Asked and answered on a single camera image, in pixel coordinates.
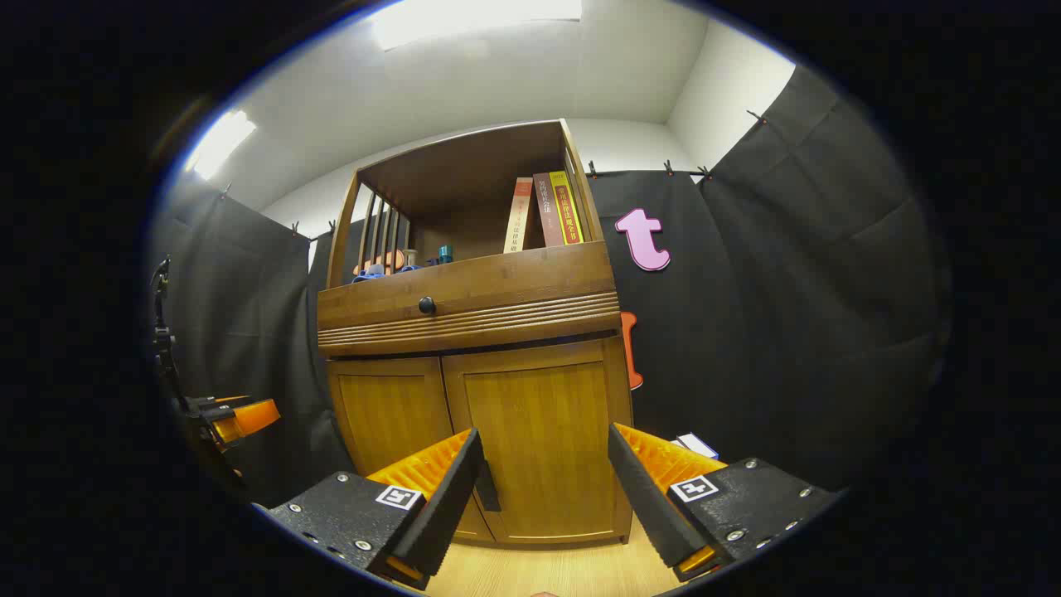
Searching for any wooden shoe cabinet door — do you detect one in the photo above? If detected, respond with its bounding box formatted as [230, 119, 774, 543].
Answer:
[442, 336, 635, 544]
[327, 357, 496, 544]

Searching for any black backdrop cloth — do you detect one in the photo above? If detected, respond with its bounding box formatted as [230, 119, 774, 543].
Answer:
[149, 66, 950, 507]

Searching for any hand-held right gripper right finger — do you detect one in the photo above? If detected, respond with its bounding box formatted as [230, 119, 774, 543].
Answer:
[608, 422, 840, 583]

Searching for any blue toy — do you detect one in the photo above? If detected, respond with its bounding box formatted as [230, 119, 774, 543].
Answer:
[352, 264, 424, 284]

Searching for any black door handle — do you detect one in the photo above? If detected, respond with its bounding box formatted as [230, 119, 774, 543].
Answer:
[475, 459, 503, 513]

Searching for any wooden double-door shoe cabinet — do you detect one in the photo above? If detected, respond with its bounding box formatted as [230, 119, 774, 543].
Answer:
[317, 119, 635, 548]

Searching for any cream and orange book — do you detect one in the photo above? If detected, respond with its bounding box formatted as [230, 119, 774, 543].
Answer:
[504, 177, 534, 254]

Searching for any wooden cabinet drawer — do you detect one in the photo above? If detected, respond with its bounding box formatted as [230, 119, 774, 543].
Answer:
[317, 240, 623, 357]

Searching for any blue book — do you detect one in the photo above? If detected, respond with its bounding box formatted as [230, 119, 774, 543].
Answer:
[671, 433, 720, 461]

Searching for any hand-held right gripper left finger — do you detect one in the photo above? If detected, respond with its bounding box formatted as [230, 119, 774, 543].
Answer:
[265, 427, 487, 591]

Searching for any yellow book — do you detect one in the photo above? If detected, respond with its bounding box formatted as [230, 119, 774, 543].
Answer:
[549, 171, 585, 245]

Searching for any orange toy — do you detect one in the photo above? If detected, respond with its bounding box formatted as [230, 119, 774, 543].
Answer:
[354, 249, 405, 277]

